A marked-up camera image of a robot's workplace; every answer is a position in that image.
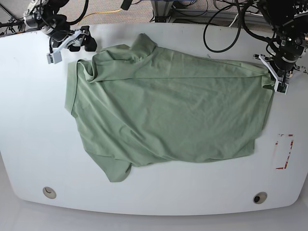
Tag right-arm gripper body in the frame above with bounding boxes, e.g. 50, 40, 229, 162
47, 24, 83, 52

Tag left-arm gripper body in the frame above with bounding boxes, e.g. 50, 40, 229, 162
269, 48, 303, 77

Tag green T-shirt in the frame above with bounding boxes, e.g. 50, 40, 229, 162
65, 34, 274, 182

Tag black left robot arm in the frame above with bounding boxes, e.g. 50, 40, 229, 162
203, 0, 308, 79

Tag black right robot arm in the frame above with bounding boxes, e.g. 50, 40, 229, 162
24, 0, 97, 54

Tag red tape rectangle marking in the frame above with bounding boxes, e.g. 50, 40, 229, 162
273, 134, 295, 170

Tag right table grommet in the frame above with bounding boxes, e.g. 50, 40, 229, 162
253, 192, 268, 205

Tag table grommet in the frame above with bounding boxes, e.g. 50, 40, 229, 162
42, 187, 56, 199
253, 192, 268, 205

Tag left table grommet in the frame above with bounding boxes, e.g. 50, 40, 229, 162
42, 187, 56, 199

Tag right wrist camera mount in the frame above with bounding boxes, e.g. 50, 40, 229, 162
47, 29, 84, 64

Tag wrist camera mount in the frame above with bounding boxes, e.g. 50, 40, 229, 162
253, 54, 308, 94
47, 29, 84, 64

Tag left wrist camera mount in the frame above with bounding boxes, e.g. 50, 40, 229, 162
253, 54, 308, 94

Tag yellow cable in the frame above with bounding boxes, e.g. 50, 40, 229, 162
77, 8, 122, 25

